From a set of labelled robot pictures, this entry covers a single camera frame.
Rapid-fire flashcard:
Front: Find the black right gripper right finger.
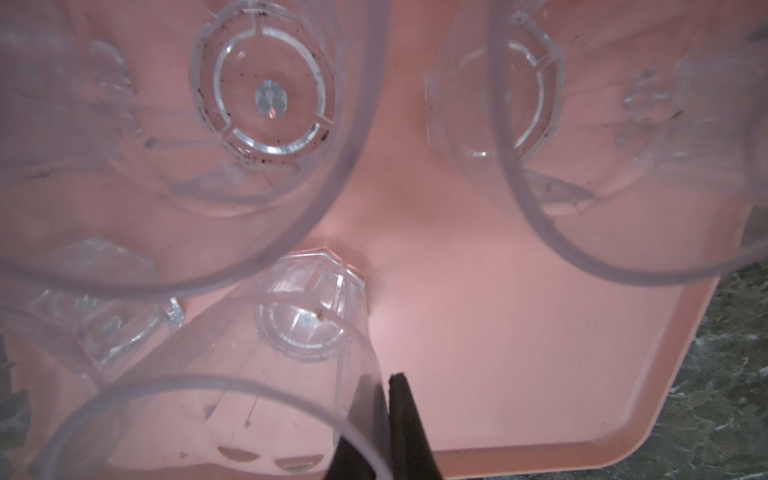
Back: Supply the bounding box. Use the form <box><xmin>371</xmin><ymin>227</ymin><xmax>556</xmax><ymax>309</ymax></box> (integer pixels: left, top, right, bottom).
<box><xmin>389</xmin><ymin>373</ymin><xmax>443</xmax><ymax>480</ymax></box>

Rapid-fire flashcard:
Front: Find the clear ribbed small glass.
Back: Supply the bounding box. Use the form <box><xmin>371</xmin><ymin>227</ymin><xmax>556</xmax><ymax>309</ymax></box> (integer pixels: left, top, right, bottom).
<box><xmin>425</xmin><ymin>1</ymin><xmax>767</xmax><ymax>286</ymax></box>

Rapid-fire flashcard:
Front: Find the pink plastic tray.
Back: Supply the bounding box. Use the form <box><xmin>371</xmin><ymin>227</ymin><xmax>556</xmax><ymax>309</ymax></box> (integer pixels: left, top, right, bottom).
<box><xmin>0</xmin><ymin>0</ymin><xmax>768</xmax><ymax>480</ymax></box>

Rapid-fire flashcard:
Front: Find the clear small round glass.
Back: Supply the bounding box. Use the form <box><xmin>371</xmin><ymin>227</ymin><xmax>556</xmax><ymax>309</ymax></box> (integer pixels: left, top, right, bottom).
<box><xmin>1</xmin><ymin>238</ymin><xmax>185</xmax><ymax>384</ymax></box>

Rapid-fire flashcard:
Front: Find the clear tumbler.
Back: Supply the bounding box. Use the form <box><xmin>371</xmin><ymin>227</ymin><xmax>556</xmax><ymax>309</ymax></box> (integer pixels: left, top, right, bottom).
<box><xmin>1</xmin><ymin>1</ymin><xmax>390</xmax><ymax>298</ymax></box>

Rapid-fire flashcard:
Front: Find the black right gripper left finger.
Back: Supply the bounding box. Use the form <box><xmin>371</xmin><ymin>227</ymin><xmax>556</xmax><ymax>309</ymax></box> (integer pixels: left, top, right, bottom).
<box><xmin>323</xmin><ymin>374</ymin><xmax>391</xmax><ymax>480</ymax></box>

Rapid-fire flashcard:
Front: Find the clear large wide glass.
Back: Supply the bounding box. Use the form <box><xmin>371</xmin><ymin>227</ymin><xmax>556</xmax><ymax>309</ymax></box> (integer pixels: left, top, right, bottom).
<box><xmin>31</xmin><ymin>250</ymin><xmax>393</xmax><ymax>479</ymax></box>

